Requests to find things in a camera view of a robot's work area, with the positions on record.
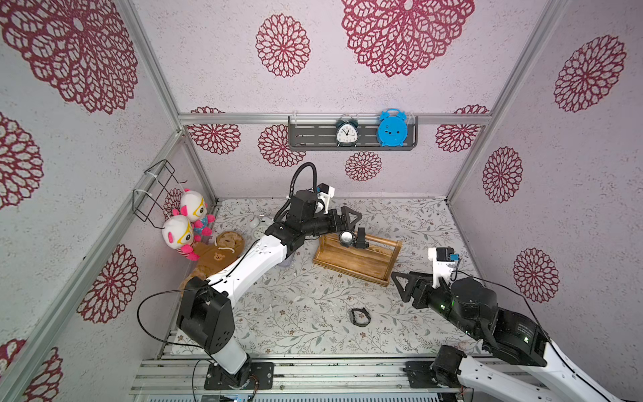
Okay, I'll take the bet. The white pink plush doll front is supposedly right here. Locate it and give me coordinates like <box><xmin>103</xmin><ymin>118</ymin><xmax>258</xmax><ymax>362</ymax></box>
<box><xmin>162</xmin><ymin>214</ymin><xmax>200</xmax><ymax>261</ymax></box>

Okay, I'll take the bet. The white pink plush doll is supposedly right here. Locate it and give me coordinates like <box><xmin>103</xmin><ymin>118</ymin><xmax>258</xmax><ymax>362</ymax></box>
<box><xmin>162</xmin><ymin>214</ymin><xmax>200</xmax><ymax>261</ymax></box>
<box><xmin>172</xmin><ymin>189</ymin><xmax>216</xmax><ymax>241</ymax></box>

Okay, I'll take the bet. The grey wall shelf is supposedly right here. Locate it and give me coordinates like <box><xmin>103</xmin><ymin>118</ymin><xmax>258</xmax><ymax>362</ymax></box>
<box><xmin>287</xmin><ymin>117</ymin><xmax>418</xmax><ymax>152</ymax></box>

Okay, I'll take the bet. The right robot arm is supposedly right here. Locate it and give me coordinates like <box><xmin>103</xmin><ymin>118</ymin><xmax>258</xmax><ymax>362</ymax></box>
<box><xmin>391</xmin><ymin>272</ymin><xmax>618</xmax><ymax>401</ymax></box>

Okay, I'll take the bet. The white pink plush doll back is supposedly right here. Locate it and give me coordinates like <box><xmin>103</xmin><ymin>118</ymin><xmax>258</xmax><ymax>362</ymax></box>
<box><xmin>172</xmin><ymin>189</ymin><xmax>216</xmax><ymax>241</ymax></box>

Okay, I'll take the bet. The wooden watch stand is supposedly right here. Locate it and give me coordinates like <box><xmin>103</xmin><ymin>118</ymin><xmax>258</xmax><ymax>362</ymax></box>
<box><xmin>313</xmin><ymin>234</ymin><xmax>403</xmax><ymax>287</ymax></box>

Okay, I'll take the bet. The dark green alarm clock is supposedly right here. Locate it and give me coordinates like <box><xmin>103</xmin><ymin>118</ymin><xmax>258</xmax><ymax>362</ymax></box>
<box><xmin>335</xmin><ymin>119</ymin><xmax>359</xmax><ymax>147</ymax></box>

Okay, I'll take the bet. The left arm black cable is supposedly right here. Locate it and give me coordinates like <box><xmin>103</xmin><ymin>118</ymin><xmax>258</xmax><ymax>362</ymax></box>
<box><xmin>289</xmin><ymin>161</ymin><xmax>319</xmax><ymax>199</ymax></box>

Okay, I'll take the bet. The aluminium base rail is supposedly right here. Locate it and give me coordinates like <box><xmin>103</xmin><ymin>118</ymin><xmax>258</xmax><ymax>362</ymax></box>
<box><xmin>128</xmin><ymin>354</ymin><xmax>460</xmax><ymax>401</ymax></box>

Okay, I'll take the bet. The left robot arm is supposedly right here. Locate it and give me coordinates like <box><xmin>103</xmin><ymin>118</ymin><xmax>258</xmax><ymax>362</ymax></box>
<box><xmin>177</xmin><ymin>186</ymin><xmax>362</xmax><ymax>389</ymax></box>

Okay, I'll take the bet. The white alarm clock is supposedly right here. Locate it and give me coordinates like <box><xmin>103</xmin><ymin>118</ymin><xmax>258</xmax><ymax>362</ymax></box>
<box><xmin>249</xmin><ymin>215</ymin><xmax>272</xmax><ymax>229</ymax></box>

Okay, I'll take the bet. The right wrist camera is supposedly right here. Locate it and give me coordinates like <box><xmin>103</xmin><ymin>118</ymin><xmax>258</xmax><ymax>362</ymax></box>
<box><xmin>428</xmin><ymin>247</ymin><xmax>460</xmax><ymax>289</ymax></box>

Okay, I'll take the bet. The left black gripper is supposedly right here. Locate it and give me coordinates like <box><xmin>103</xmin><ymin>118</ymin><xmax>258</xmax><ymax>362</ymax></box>
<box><xmin>302</xmin><ymin>204</ymin><xmax>361</xmax><ymax>237</ymax></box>

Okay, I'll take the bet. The black watch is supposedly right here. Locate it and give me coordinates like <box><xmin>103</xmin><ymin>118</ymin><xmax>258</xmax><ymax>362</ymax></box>
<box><xmin>338</xmin><ymin>230</ymin><xmax>355</xmax><ymax>247</ymax></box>
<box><xmin>349</xmin><ymin>308</ymin><xmax>372</xmax><ymax>328</ymax></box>
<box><xmin>353</xmin><ymin>227</ymin><xmax>369</xmax><ymax>250</ymax></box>

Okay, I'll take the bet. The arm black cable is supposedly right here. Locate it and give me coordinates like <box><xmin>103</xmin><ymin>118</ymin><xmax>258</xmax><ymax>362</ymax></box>
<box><xmin>451</xmin><ymin>268</ymin><xmax>604</xmax><ymax>402</ymax></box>
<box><xmin>289</xmin><ymin>161</ymin><xmax>319</xmax><ymax>199</ymax></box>

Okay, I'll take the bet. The black wire basket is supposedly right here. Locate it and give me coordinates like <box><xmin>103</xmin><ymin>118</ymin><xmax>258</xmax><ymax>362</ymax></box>
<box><xmin>131</xmin><ymin>159</ymin><xmax>185</xmax><ymax>229</ymax></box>

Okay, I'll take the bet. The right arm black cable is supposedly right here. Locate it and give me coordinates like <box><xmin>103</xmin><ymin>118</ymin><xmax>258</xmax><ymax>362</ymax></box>
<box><xmin>451</xmin><ymin>268</ymin><xmax>604</xmax><ymax>402</ymax></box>

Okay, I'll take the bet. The blue alarm clock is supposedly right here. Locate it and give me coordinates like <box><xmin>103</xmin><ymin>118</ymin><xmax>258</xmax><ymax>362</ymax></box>
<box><xmin>377</xmin><ymin>109</ymin><xmax>408</xmax><ymax>147</ymax></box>

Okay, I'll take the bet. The brown teddy bear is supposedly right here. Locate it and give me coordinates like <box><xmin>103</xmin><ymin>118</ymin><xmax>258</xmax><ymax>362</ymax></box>
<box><xmin>179</xmin><ymin>231</ymin><xmax>245</xmax><ymax>289</ymax></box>

